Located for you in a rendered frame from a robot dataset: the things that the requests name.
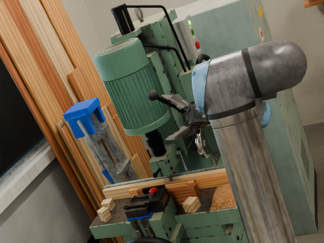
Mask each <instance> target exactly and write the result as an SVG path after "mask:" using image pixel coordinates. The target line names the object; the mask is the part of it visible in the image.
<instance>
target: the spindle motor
mask: <svg viewBox="0 0 324 243"><path fill-rule="evenodd" d="M94 62H95V64H96V66H97V69H98V71H99V73H100V76H101V78H102V80H103V82H104V85H105V87H106V89H107V92H108V94H109V96H110V99H111V101H112V103H113V105H114V107H115V110H116V112H117V114H118V116H119V119H120V121H121V123H122V126H123V128H124V130H125V133H126V134H127V135H129V136H136V135H142V134H145V133H148V132H151V131H153V130H155V129H157V128H159V127H161V126H162V125H164V124H165V123H166V122H167V121H168V120H169V119H170V113H169V111H168V109H167V106H166V104H164V103H162V102H160V101H158V100H155V101H151V100H149V99H148V96H147V95H148V92H149V91H150V90H155V91H157V92H158V95H159V96H160V97H161V95H162V94H161V91H160V88H159V86H158V83H157V81H156V78H155V76H154V73H153V71H152V68H151V66H150V63H149V60H148V57H147V55H146V52H145V50H144V47H143V45H142V42H141V40H140V39H139V38H131V39H127V40H123V41H120V42H118V43H116V44H113V45H111V46H109V47H107V48H105V49H103V50H101V51H99V52H97V53H96V54H95V55H94Z"/></svg>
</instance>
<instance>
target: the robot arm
mask: <svg viewBox="0 0 324 243"><path fill-rule="evenodd" d="M306 70H307V59H306V56H305V54H304V52H303V50H302V49H301V48H300V47H299V46H298V45H296V44H295V43H292V42H290V41H286V40H276V41H270V42H265V43H261V44H257V45H254V46H250V47H248V48H245V49H242V50H239V51H236V52H233V53H230V54H226V55H223V56H220V57H217V58H214V59H209V60H208V61H206V62H203V63H200V64H198V65H196V66H195V67H194V69H193V71H192V89H193V95H194V101H189V100H186V99H182V97H181V96H180V95H179V94H175V95H166V94H165V95H161V97H162V98H164V99H165V100H167V101H169V102H170V103H171V104H174V105H176V106H177V108H178V109H184V108H187V111H186V112H185V113H184V115H185V116H186V118H185V119H184V120H185V126H182V127H181V128H180V129H179V131H178V132H175V133H174V134H173V135H170V136H168V137H167V138H165V140H168V141H171V140H177V139H181V138H185V137H188V136H191V135H193V134H194V133H195V132H196V131H197V130H198V129H200V128H201V127H204V126H206V125H209V124H211V126H212V129H213V132H214V135H215V138H216V142H217V145H218V148H219V151H220V155H221V158H222V161H223V164H224V167H225V170H226V173H227V176H228V179H229V183H230V186H231V189H232V193H233V196H234V199H235V202H236V205H237V208H238V211H239V214H240V217H241V221H242V224H243V227H244V231H245V234H246V236H247V240H248V243H297V241H296V237H295V234H294V231H293V228H292V224H291V221H290V218H289V215H288V211H287V208H286V205H285V202H284V198H283V195H282V191H281V188H280V185H279V182H278V178H277V175H276V172H275V169H274V166H273V163H272V159H271V156H270V152H269V149H268V146H267V142H266V140H265V136H264V133H263V130H262V128H265V127H266V126H267V125H268V124H269V122H270V119H271V107H270V105H269V103H268V102H266V101H265V102H263V101H262V96H265V95H269V94H272V93H276V92H279V91H282V90H286V89H290V88H292V87H294V86H296V85H297V84H298V83H300V82H301V81H302V79H303V77H304V76H305V73H306Z"/></svg>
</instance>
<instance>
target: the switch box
mask: <svg viewBox="0 0 324 243"><path fill-rule="evenodd" d="M188 20H189V21H190V22H191V24H190V25H191V28H189V26H190V25H189V24H188ZM172 24H173V27H174V29H175V32H176V34H177V36H178V39H179V41H180V44H181V46H182V48H183V51H184V53H185V55H186V58H187V60H188V61H189V60H192V59H196V58H197V57H198V55H199V54H200V53H201V51H202V49H201V46H200V48H199V49H200V51H199V52H198V48H197V47H196V42H197V41H198V42H199V40H198V37H197V34H196V32H195V29H194V26H193V23H192V20H191V17H190V15H189V14H188V15H185V16H182V17H179V18H177V19H175V20H174V21H173V22H172ZM191 29H193V30H194V35H195V38H193V36H194V35H192V33H191ZM172 33H173V32H172ZM173 36H174V34H173ZM174 39H175V36H174ZM175 41H176V39H175ZM176 44H177V47H178V49H179V52H180V55H181V57H182V60H183V62H185V59H184V57H183V55H182V52H181V50H180V48H179V46H178V43H177V41H176Z"/></svg>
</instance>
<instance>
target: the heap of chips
mask: <svg viewBox="0 0 324 243"><path fill-rule="evenodd" d="M235 204H236V202H235V199H234V196H233V193H232V189H231V186H230V183H226V184H221V185H219V186H218V187H217V188H216V190H215V192H214V195H213V200H212V205H211V208H210V210H217V209H224V208H232V207H235Z"/></svg>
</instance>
